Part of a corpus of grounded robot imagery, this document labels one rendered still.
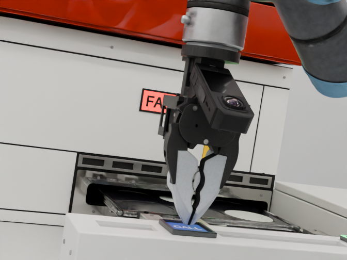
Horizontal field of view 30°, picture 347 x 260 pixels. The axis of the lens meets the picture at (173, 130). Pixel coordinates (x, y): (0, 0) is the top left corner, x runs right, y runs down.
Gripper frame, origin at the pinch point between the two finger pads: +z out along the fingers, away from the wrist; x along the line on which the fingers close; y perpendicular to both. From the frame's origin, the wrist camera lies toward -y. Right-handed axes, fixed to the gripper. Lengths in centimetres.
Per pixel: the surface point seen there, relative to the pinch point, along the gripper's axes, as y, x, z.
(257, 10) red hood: 54, -29, -34
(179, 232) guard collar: -2.0, 1.9, 1.7
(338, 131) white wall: 207, -151, -9
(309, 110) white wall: 207, -133, -17
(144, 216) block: 32.8, -4.4, 7.3
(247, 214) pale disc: 48, -31, 8
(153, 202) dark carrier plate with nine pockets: 52, -12, 8
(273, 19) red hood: 54, -32, -33
